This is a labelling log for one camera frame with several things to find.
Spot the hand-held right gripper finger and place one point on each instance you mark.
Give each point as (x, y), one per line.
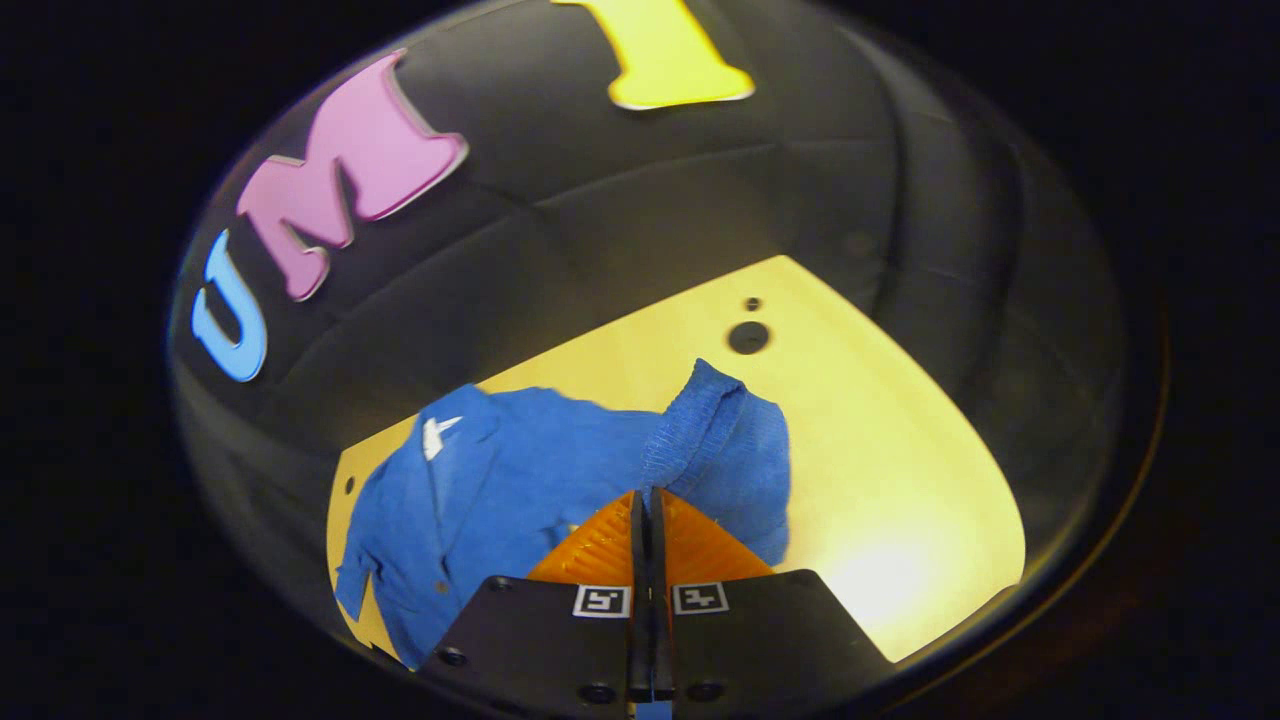
(640, 640)
(662, 640)

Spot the blue button-up shirt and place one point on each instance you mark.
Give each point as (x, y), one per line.
(520, 480)

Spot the black round table grommet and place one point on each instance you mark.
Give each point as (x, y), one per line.
(748, 337)

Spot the black backdrop cloth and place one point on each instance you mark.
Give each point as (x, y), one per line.
(650, 200)

